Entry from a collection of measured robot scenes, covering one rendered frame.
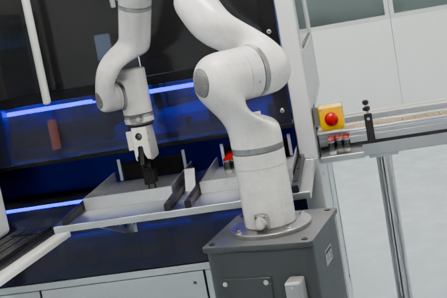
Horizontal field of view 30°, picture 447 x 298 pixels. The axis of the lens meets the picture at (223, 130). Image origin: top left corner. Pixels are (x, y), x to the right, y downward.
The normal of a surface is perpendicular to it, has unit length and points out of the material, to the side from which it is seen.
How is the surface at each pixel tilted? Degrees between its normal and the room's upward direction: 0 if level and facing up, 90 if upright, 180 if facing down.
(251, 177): 90
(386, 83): 90
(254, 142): 89
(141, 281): 90
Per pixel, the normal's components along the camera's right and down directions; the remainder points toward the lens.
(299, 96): -0.13, 0.18
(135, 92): 0.40, 0.04
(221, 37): -0.04, 0.65
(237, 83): 0.59, 0.07
